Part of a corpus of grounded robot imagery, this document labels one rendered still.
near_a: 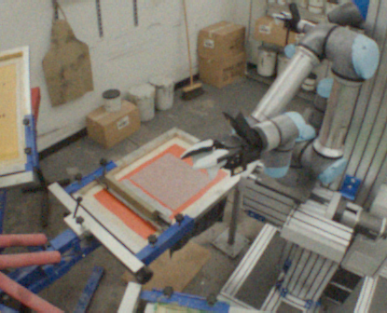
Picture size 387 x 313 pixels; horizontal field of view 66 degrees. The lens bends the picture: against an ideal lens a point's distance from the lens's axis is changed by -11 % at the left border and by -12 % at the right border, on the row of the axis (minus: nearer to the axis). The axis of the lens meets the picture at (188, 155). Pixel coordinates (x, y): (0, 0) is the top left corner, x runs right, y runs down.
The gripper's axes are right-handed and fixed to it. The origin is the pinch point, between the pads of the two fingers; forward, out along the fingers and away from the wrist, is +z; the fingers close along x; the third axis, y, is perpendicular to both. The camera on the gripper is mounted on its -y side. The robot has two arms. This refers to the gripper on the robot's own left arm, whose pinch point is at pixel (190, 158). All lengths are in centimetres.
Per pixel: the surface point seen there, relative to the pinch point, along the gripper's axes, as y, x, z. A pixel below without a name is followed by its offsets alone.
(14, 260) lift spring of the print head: 44, 41, 54
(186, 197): 65, 60, -29
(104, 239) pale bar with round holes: 57, 48, 18
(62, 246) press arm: 57, 53, 36
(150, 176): 61, 83, -20
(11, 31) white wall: -11, 260, 25
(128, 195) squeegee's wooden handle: 54, 65, -1
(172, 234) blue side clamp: 62, 39, -9
